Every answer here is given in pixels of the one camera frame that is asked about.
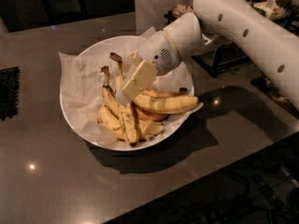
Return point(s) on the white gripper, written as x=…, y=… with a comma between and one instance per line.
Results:
x=156, y=50

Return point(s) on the long spotted yellow banana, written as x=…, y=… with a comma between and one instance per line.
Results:
x=125, y=112

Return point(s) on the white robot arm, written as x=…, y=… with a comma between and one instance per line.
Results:
x=272, y=48

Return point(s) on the rear curved yellow banana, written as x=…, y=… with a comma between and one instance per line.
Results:
x=156, y=94

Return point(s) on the curved yellow banana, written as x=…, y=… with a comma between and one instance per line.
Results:
x=166, y=105
x=156, y=94

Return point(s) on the front curved yellow banana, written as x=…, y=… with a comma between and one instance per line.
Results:
x=166, y=105

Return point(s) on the white round bowl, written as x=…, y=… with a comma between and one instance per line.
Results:
x=74, y=122

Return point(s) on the small left yellow banana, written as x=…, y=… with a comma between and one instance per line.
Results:
x=108, y=94

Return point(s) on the orange banana underneath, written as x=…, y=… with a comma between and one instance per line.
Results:
x=142, y=114

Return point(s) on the bottom yellow banana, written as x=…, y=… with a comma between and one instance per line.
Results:
x=145, y=127

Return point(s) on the white paper liner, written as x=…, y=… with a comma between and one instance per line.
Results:
x=79, y=84

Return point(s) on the dark water dispenser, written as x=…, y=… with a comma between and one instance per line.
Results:
x=63, y=11

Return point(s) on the dark patterned mat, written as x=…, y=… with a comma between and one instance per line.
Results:
x=267, y=87

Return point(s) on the black mesh grid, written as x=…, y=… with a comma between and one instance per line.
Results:
x=9, y=92

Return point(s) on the black wire condiment rack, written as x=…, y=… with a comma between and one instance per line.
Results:
x=217, y=55

